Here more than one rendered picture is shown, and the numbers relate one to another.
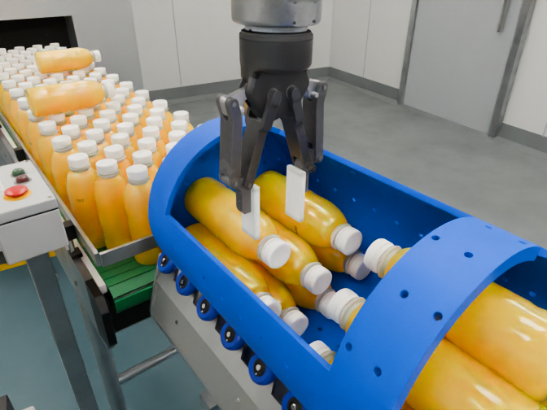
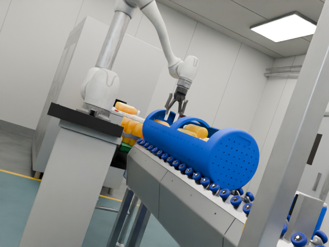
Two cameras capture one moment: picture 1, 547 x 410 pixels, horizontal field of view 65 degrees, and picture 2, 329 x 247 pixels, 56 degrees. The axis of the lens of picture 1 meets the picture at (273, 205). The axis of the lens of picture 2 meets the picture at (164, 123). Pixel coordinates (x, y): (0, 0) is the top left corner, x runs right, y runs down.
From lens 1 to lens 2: 1.54 m
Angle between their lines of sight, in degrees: 32
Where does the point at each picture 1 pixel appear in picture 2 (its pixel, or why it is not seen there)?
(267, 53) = (179, 88)
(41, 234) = (116, 120)
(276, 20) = (182, 85)
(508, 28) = (317, 190)
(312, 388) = (166, 132)
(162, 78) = not seen: hidden behind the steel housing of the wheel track
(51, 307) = not seen: hidden behind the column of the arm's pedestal
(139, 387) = not seen: hidden behind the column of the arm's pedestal
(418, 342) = (183, 120)
